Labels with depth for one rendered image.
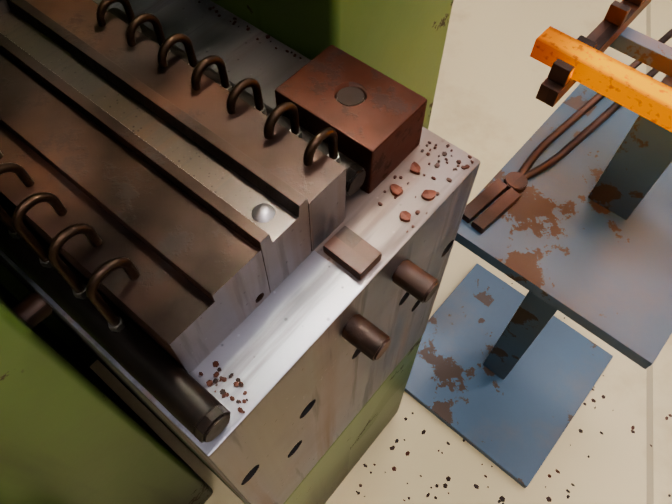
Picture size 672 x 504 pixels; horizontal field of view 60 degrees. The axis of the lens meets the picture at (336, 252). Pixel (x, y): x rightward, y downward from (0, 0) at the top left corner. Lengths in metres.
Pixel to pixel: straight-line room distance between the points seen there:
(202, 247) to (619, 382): 1.29
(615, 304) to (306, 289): 0.44
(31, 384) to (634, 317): 0.69
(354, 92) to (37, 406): 0.44
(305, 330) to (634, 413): 1.18
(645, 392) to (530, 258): 0.86
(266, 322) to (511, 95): 1.64
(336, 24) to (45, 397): 0.48
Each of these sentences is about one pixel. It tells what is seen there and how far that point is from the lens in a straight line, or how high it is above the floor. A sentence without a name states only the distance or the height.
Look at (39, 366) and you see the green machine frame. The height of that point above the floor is 0.85.
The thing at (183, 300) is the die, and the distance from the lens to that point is 0.45.
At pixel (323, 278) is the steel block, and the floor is 0.91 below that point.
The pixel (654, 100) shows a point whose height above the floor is 0.98.
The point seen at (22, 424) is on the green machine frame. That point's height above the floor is 0.79.
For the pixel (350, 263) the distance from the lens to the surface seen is 0.52.
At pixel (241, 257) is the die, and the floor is 0.99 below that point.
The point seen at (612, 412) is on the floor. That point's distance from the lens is 1.57.
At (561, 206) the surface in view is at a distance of 0.88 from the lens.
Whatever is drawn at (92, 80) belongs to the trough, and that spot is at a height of 0.99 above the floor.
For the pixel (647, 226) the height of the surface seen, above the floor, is 0.71.
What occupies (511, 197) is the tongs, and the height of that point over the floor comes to 0.72.
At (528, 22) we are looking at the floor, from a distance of 2.35.
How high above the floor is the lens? 1.37
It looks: 59 degrees down
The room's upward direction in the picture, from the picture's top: straight up
